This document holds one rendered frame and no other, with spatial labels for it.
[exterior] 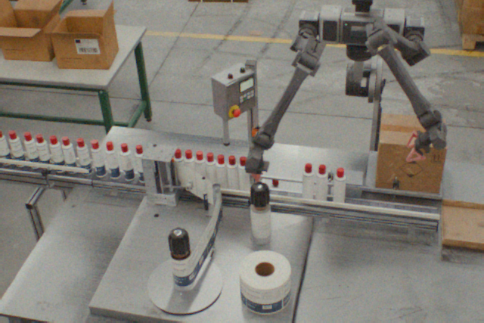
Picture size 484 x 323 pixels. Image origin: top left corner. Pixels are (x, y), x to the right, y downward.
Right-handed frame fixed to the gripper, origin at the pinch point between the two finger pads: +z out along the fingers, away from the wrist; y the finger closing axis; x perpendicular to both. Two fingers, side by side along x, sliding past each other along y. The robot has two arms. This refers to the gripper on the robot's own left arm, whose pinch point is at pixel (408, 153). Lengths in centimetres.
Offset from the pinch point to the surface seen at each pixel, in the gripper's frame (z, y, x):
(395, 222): 25.8, 10.6, 18.2
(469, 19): 33, -311, 108
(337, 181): 29.0, 6.9, -14.0
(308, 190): 43.3, 6.0, -19.2
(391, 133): 8.9, -20.5, -1.8
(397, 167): 16.7, -12.6, 9.8
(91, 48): 142, -113, -133
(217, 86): 31, -1, -81
